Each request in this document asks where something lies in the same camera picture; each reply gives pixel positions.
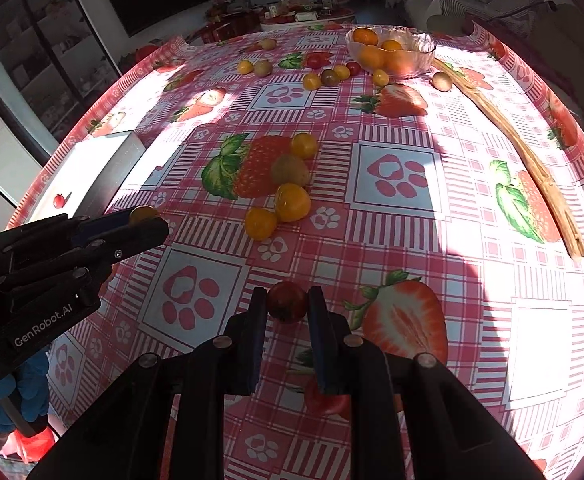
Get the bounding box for white sofa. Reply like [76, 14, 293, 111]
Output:
[403, 0, 548, 37]

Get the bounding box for red plastic stool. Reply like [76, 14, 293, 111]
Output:
[134, 44, 158, 63]

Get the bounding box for glass fruit bowl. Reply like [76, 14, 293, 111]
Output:
[345, 25, 436, 79]

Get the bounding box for brown round fruit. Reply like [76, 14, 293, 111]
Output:
[431, 72, 452, 92]

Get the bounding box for strawberry pattern tablecloth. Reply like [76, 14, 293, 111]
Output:
[13, 27, 584, 479]

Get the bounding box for wooden tongs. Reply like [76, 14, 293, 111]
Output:
[431, 56, 584, 260]

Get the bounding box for green-brown round fruit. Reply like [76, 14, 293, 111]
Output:
[253, 60, 272, 78]

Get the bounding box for blue gloved left hand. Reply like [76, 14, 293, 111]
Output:
[0, 349, 52, 436]

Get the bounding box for yellow cherry tomato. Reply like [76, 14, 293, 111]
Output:
[237, 60, 254, 75]
[372, 68, 389, 88]

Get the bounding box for round coffee table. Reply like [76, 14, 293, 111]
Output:
[259, 6, 356, 32]

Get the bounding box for orange kumquat in bowl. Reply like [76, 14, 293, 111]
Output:
[351, 27, 379, 46]

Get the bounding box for dark red cherry tomato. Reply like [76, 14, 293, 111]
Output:
[267, 281, 307, 324]

